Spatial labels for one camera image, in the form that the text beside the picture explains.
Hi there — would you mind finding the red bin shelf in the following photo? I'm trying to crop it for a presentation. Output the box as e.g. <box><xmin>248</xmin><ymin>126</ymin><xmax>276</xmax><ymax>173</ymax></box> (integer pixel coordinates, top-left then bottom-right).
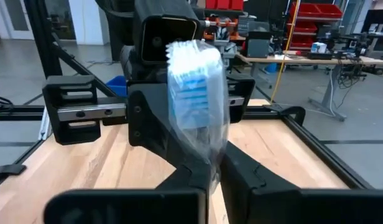
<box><xmin>286</xmin><ymin>2</ymin><xmax>344</xmax><ymax>52</ymax></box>

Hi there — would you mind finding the wooden background table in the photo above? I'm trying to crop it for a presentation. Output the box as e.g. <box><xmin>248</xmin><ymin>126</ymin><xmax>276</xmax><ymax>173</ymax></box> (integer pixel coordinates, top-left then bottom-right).
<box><xmin>236</xmin><ymin>52</ymin><xmax>383</xmax><ymax>123</ymax></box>

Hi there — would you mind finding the orange machine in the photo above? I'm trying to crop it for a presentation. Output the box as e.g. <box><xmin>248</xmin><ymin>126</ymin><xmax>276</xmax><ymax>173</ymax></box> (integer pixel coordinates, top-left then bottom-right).
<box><xmin>203</xmin><ymin>15</ymin><xmax>246</xmax><ymax>42</ymax></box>

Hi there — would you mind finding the yellow hanging cable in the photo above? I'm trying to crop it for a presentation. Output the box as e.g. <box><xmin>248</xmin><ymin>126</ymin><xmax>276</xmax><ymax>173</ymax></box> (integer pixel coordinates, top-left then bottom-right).
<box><xmin>269</xmin><ymin>0</ymin><xmax>302</xmax><ymax>104</ymax></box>

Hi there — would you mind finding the white and blue carton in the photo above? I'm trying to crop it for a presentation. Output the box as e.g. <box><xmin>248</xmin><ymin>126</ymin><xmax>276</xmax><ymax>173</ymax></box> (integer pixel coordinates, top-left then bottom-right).
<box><xmin>310</xmin><ymin>42</ymin><xmax>328</xmax><ymax>54</ymax></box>

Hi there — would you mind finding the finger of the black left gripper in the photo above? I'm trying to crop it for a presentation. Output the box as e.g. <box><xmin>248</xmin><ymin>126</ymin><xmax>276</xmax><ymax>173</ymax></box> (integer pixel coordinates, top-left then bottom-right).
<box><xmin>127</xmin><ymin>82</ymin><xmax>211</xmax><ymax>171</ymax></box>

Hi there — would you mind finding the silver aluminium bar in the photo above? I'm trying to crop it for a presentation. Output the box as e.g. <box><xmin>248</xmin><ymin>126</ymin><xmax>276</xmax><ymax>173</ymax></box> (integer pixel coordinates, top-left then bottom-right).
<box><xmin>38</xmin><ymin>107</ymin><xmax>53</xmax><ymax>141</ymax></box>

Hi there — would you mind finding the black table clip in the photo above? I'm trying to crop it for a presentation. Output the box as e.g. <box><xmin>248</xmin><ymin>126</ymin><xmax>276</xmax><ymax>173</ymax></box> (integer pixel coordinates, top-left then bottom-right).
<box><xmin>0</xmin><ymin>164</ymin><xmax>27</xmax><ymax>182</ymax></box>

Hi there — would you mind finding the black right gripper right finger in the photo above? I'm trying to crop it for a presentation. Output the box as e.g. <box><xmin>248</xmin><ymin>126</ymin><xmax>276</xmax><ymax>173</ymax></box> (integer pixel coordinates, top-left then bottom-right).
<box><xmin>220</xmin><ymin>141</ymin><xmax>383</xmax><ymax>224</ymax></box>

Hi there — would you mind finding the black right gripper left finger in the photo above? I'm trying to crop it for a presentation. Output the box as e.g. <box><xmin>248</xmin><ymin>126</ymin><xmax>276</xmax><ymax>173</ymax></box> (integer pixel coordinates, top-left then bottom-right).
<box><xmin>43</xmin><ymin>164</ymin><xmax>211</xmax><ymax>224</ymax></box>

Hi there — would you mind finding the blue plastic bin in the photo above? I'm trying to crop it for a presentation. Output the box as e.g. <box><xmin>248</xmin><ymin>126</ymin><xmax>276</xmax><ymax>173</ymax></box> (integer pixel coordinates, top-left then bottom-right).
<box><xmin>106</xmin><ymin>75</ymin><xmax>128</xmax><ymax>98</ymax></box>

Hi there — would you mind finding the dark grey box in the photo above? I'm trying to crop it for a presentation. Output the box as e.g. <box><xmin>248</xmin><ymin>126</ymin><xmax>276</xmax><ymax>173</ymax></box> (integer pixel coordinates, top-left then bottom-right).
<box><xmin>244</xmin><ymin>30</ymin><xmax>271</xmax><ymax>59</ymax></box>

